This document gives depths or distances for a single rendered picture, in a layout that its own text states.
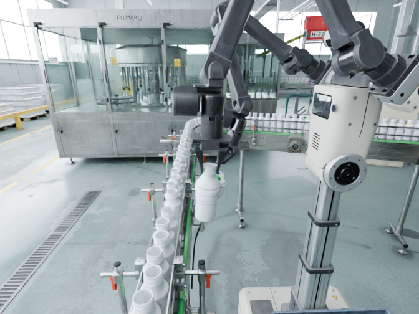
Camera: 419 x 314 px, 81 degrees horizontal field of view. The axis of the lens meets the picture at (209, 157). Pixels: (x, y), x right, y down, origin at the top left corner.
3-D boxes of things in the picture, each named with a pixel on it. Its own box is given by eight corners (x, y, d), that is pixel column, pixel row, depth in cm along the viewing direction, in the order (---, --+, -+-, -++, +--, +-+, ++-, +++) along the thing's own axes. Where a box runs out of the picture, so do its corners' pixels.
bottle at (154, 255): (161, 290, 66) (157, 238, 60) (176, 303, 62) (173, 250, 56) (142, 305, 61) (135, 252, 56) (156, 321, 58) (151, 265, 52)
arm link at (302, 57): (231, -15, 97) (222, 2, 107) (212, 9, 95) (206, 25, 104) (314, 55, 105) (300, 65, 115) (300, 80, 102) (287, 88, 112)
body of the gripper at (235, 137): (223, 147, 97) (230, 130, 95) (221, 141, 107) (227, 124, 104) (238, 153, 98) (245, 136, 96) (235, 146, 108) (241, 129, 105)
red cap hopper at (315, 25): (292, 126, 704) (305, 15, 610) (292, 121, 769) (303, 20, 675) (327, 128, 680) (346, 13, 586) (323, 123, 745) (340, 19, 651)
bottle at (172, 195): (183, 235, 87) (181, 194, 81) (165, 237, 86) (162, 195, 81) (182, 225, 93) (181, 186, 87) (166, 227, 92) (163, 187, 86)
